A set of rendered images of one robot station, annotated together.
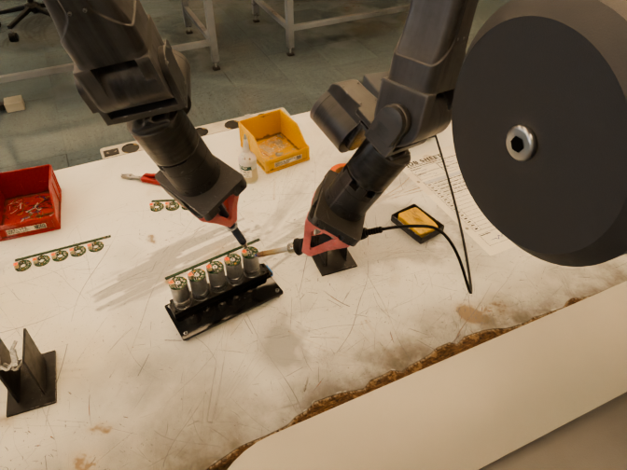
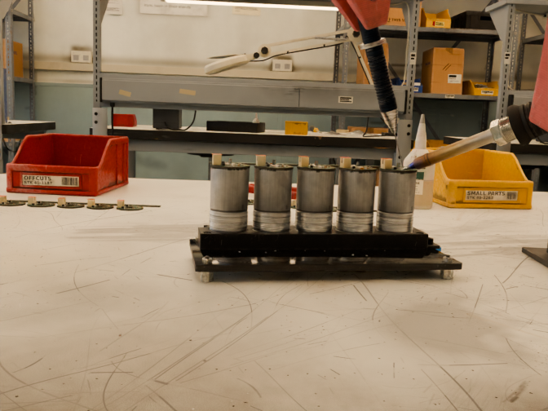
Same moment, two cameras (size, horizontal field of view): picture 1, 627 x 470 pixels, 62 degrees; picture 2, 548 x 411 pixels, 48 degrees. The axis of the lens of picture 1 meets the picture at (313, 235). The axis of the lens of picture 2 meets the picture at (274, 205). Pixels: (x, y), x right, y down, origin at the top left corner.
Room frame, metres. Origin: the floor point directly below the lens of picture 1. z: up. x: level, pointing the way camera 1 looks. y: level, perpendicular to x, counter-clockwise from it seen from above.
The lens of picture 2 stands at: (0.14, 0.01, 0.85)
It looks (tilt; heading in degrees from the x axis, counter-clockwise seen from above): 9 degrees down; 22
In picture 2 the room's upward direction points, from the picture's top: 2 degrees clockwise
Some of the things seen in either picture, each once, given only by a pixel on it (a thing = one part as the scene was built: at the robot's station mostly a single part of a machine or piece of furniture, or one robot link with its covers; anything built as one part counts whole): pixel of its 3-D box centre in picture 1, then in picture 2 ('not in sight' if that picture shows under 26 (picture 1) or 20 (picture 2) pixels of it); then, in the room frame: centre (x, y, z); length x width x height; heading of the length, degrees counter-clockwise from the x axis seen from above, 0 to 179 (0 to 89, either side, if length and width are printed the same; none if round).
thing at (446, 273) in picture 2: (225, 300); (319, 258); (0.51, 0.13, 0.76); 0.16 x 0.07 x 0.01; 123
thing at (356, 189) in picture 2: (234, 270); (355, 205); (0.54, 0.12, 0.79); 0.02 x 0.02 x 0.05
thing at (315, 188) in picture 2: (216, 279); (314, 204); (0.52, 0.14, 0.79); 0.02 x 0.02 x 0.05
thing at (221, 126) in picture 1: (201, 139); not in sight; (1.00, 0.25, 0.72); 0.42 x 0.05 x 0.04; 115
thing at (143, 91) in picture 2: not in sight; (254, 98); (2.60, 1.13, 0.90); 1.30 x 0.06 x 0.12; 115
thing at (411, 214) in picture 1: (417, 222); not in sight; (0.68, -0.18, 0.76); 0.07 x 0.05 x 0.02; 36
